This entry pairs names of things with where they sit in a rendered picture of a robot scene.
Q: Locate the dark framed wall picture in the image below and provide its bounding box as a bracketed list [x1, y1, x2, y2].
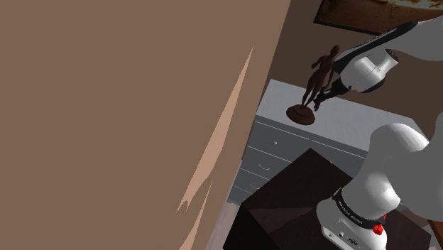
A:
[313, 0, 443, 36]

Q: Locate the brown human figure statue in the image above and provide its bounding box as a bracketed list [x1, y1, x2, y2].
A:
[285, 45, 341, 126]

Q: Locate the grey chest of drawers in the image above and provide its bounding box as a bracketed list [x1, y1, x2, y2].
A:
[226, 78, 427, 212]

